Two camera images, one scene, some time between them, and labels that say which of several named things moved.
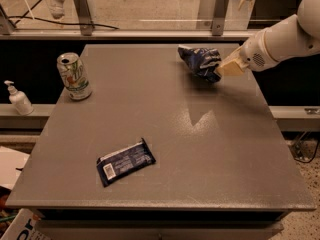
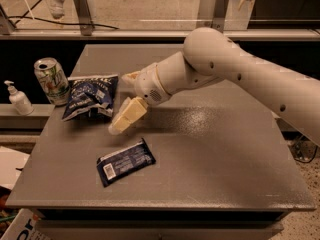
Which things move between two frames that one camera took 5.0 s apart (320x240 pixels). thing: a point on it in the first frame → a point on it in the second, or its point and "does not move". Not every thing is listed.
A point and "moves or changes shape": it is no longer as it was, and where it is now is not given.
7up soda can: x=73 y=76 → x=53 y=80
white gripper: x=256 y=54 → x=147 y=83
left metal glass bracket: x=84 y=12 does not move
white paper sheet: x=11 y=164 does not move
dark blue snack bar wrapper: x=124 y=162 does not move
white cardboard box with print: x=23 y=227 does not move
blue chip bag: x=203 y=62 moves or changes shape
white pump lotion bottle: x=20 y=101 does not move
